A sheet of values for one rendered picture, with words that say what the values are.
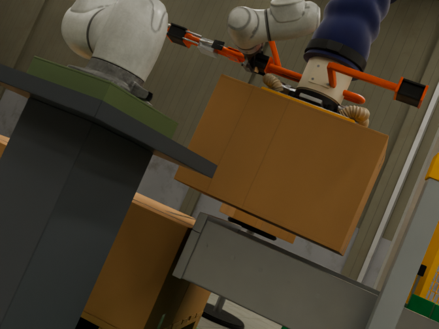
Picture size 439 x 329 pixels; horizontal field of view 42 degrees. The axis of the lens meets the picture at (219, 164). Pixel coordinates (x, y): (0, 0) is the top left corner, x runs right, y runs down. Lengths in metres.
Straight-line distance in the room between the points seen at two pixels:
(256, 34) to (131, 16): 0.47
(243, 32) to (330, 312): 0.87
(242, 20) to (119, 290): 0.96
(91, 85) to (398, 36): 10.42
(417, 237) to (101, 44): 0.94
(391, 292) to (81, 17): 1.10
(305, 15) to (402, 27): 9.89
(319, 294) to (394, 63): 9.82
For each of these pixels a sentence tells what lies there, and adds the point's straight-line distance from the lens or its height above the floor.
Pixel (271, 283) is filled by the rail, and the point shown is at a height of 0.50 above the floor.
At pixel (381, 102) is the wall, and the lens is 11.09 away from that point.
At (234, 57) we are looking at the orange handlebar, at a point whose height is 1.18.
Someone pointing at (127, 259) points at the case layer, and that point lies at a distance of 1.96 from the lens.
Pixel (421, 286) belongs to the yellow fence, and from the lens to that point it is 2.47.
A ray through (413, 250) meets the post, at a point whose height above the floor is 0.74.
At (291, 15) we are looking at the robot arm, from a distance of 1.80.
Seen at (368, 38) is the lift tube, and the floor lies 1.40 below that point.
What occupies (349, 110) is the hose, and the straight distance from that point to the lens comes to 1.95.
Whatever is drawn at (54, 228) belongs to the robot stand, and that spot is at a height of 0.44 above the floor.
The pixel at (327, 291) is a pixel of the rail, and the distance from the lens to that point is 1.69.
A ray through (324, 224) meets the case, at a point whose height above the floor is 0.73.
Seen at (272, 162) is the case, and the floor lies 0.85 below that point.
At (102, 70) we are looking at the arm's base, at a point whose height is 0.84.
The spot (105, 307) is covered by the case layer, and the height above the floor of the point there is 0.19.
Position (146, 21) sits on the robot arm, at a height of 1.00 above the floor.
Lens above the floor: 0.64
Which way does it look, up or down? 4 degrees up
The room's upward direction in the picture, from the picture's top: 24 degrees clockwise
